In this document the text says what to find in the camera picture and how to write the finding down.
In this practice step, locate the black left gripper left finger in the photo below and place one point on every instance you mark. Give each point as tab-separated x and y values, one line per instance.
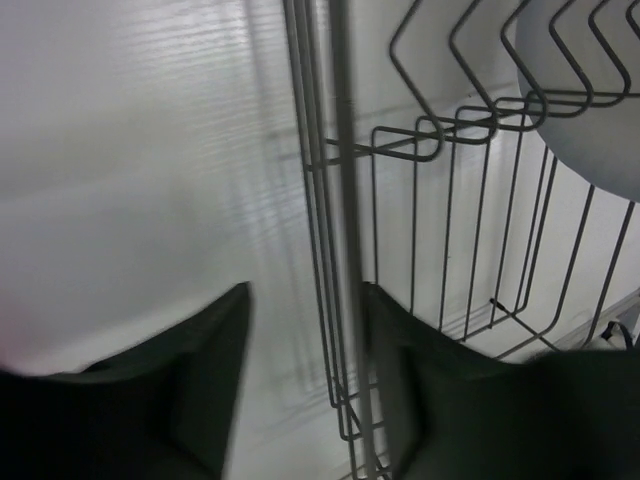
163	409

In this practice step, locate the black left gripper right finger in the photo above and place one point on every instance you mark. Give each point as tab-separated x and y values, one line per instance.
451	412

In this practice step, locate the white deep plate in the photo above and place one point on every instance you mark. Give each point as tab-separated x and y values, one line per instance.
581	81

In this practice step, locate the grey wire dish rack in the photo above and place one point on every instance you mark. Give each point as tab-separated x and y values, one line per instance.
425	175

